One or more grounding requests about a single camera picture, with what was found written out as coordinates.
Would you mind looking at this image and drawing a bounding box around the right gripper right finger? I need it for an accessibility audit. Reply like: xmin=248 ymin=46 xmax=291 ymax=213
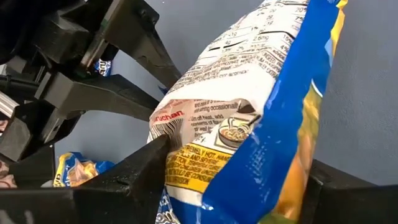
xmin=300 ymin=159 xmax=398 ymax=224

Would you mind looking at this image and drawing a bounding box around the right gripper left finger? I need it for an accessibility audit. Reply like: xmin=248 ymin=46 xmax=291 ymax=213
xmin=0 ymin=133 xmax=172 ymax=224

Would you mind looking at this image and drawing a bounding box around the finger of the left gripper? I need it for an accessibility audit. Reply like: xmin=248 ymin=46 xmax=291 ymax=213
xmin=80 ymin=0 xmax=183 ymax=90
xmin=35 ymin=73 xmax=160 ymax=122

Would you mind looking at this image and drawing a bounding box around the blue Maruchan ramen pack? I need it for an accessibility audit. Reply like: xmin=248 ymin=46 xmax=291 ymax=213
xmin=147 ymin=0 xmax=349 ymax=224
xmin=52 ymin=151 xmax=116 ymax=188
xmin=93 ymin=58 xmax=113 ymax=78

